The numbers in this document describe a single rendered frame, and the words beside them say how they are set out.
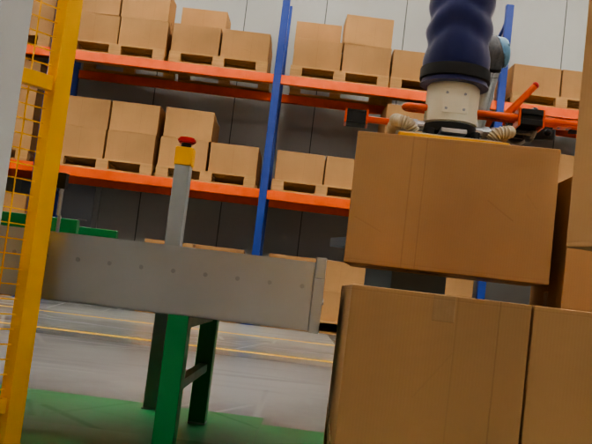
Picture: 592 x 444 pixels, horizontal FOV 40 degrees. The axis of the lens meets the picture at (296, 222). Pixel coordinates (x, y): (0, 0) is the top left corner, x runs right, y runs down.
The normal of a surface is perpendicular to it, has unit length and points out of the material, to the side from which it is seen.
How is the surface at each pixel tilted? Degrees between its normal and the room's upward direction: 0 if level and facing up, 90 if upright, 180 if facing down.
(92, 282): 90
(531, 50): 90
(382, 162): 90
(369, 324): 90
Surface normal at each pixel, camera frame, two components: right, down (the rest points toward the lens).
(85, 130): -0.01, -0.07
